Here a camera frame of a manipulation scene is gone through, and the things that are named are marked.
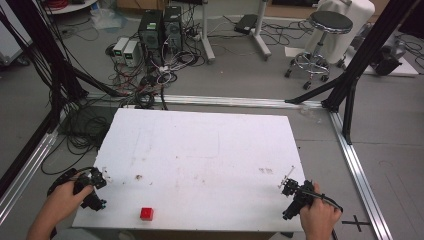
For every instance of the person's left hand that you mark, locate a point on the person's left hand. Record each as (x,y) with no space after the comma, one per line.
(65,200)

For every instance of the black frame post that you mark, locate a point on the black frame post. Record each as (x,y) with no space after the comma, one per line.
(40,43)
(373,50)

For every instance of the aluminium floor rail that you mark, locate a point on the aluminium floor rail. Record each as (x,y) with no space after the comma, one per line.
(233,100)
(23,180)
(360,180)

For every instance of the flat black box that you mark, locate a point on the flat black box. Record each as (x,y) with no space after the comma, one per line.
(246,24)

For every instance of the white power supply unit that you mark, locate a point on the white power supply unit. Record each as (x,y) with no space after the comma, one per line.
(120,50)
(130,53)

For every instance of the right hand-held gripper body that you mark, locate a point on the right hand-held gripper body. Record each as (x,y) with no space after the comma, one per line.
(306,195)

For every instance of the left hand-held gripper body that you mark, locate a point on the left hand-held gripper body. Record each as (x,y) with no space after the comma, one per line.
(82,184)

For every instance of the thin metal rod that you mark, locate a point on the thin metal rod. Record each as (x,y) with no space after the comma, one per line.
(287,176)

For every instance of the person's right hand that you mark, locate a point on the person's right hand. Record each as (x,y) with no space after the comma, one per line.
(320,218)

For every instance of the white round table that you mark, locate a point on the white round table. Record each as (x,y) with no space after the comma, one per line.
(71,6)

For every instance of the white stand leg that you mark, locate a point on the white stand leg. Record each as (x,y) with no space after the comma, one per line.
(206,33)
(261,30)

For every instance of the red cube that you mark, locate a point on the red cube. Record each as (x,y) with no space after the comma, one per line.
(146,213)

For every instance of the clear plastic bag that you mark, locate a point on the clear plastic bag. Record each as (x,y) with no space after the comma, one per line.
(106,18)

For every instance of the white fabric cover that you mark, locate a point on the white fabric cover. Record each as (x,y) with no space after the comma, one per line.
(360,13)

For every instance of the black upright strut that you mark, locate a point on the black upright strut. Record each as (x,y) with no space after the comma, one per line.
(349,110)

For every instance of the black device on board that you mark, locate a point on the black device on board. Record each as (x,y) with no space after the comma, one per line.
(388,60)

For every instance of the slim black computer tower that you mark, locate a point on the slim black computer tower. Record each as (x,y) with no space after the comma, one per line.
(173,28)

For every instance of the black round stool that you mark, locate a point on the black round stool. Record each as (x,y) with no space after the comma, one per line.
(325,25)

